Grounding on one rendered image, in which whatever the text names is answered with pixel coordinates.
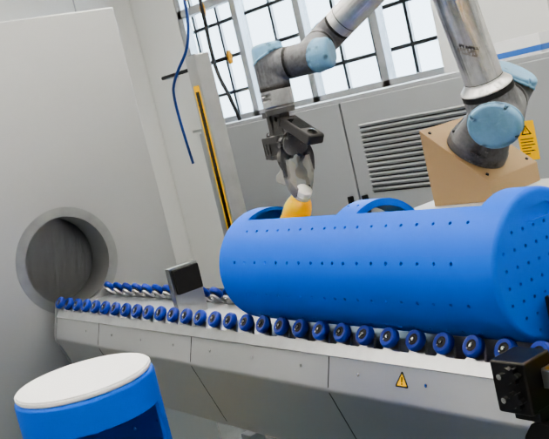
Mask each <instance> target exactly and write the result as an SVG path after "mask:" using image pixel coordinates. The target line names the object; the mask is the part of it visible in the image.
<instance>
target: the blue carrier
mask: <svg viewBox="0 0 549 439"><path fill-rule="evenodd" d="M375 207H377V208H379V209H382V210H384V211H385V212H380V213H367V212H368V211H369V210H371V209H373V208H375ZM282 209H283V206H271V207H260V208H255V209H253V210H250V211H248V212H246V213H243V214H242V215H241V216H240V217H239V218H238V219H237V220H236V221H235V222H234V223H233V224H232V225H231V226H230V227H229V229H228V230H227V233H226V235H225V237H224V240H223V241H222V245H221V248H220V277H221V281H222V284H223V286H224V288H225V290H226V292H227V295H228V296H229V298H230V299H231V301H232V302H233V303H234V304H235V305H236V306H237V307H238V308H239V309H241V310H242V311H244V312H245V313H247V314H251V315H252V316H256V317H261V316H262V315H266V316H268V317H269V318H271V319H278V318H279V317H285V318H287V319H288V320H291V321H297V320H298V319H304V320H306V321H308V322H318V321H326V322H327V323H328V324H336V325H338V324H339V323H341V322H345V323H347V324H349V325H350V326H355V327H360V326H362V325H365V324H366V325H370V326H372V327H373V328H381V329H385V328H387V327H393V328H396V329H397V330H400V331H411V330H413V329H419V330H421V331H423V332H424V333H428V334H438V333H440V332H448V333H450V334H452V335H455V336H464V337H467V336H469V335H471V334H477V335H479V336H481V337H482V338H484V339H493V340H500V339H501V338H504V337H509V338H511V339H513V340H515V341H520V342H529V343H534V342H535V341H546V342H549V316H548V312H547V307H546V299H545V297H546V296H547V295H548V294H549V187H547V186H523V187H512V188H506V189H503V190H500V191H498V192H496V193H494V194H493V195H492V196H491V197H490V198H489V199H488V200H487V201H486V202H485V203H484V204H483V205H482V206H466V207H452V208H438V209H423V210H415V209H414V208H413V207H411V206H410V205H408V204H407V203H405V202H403V201H401V200H399V199H393V198H380V199H361V200H358V201H355V202H353V203H350V204H349V205H347V206H345V207H344V208H343V209H342V210H341V211H340V212H339V213H338V214H337V215H323V216H308V217H294V218H281V212H282Z"/></svg>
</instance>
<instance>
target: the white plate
mask: <svg viewBox="0 0 549 439"><path fill-rule="evenodd" d="M150 365H151V361H150V358H149V357H148V356H146V355H143V354H139V353H122V354H114V355H104V356H100V357H96V358H92V359H89V360H85V361H80V362H76V363H73V364H71V365H68V366H65V367H62V368H59V369H56V370H54V371H51V372H50V373H47V374H45V375H42V376H40V377H38V378H37V379H35V380H33V381H31V382H29V383H27V384H26V385H24V386H23V387H22V388H20V389H19V390H18V391H17V393H16V395H15V397H14V400H15V404H16V405H17V406H19V407H21V408H25V409H47V408H53V407H58V406H64V405H67V404H72V403H75V402H81V401H84V400H87V399H91V398H93V397H96V396H99V395H102V394H105V393H108V392H110V391H113V390H114V389H117V388H120V387H122V386H124V385H126V384H127V383H129V382H132V381H134V380H135V379H137V378H138V377H140V376H141V375H143V374H144V373H145V372H146V371H147V370H148V369H149V367H150Z"/></svg>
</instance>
